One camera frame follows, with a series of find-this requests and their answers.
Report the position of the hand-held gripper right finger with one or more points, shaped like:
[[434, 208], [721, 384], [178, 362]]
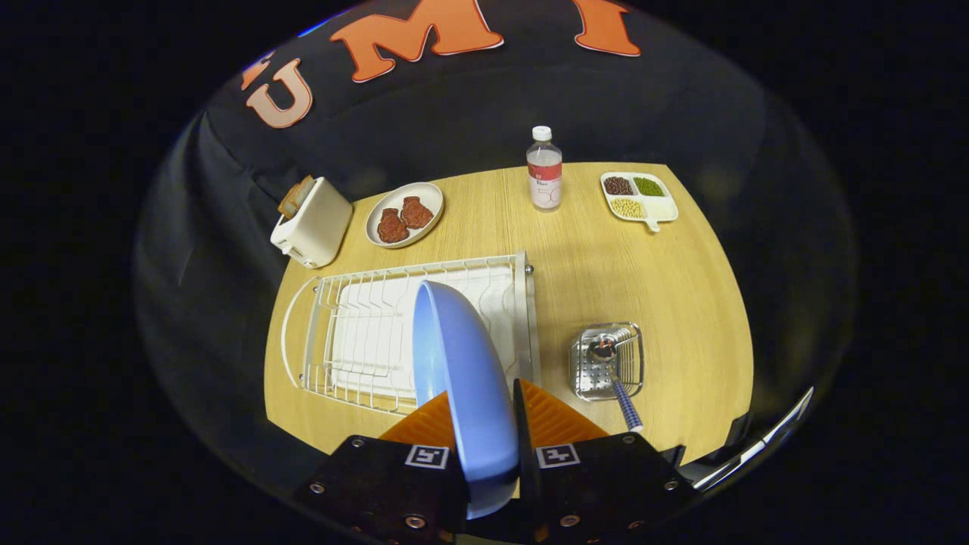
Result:
[[524, 424]]

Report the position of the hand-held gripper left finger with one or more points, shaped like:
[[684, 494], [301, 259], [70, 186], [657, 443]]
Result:
[[378, 484]]

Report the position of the blue plate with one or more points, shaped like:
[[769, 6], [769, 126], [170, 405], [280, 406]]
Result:
[[469, 378]]

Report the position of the metal mesh basket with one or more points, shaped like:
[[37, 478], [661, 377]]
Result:
[[594, 378]]

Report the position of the white oval plate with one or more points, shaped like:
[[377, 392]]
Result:
[[401, 195]]

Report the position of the brown meat piece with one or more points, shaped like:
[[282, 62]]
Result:
[[416, 213], [392, 225]]

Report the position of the pile of yellow beans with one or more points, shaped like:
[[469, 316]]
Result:
[[627, 208]]

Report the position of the clear bottle with red label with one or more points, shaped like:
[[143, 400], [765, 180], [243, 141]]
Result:
[[545, 178]]

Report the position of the white divided tray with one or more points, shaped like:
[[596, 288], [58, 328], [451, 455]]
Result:
[[660, 208]]

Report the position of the pile of brown beans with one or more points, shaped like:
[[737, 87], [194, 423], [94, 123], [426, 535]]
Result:
[[618, 185]]

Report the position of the white toaster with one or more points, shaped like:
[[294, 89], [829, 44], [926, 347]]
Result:
[[322, 227]]

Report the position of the pile of green beans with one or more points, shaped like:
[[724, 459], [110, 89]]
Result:
[[649, 186]]

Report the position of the brown toast slice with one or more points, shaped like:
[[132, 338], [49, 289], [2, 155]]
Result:
[[289, 203], [304, 188]]

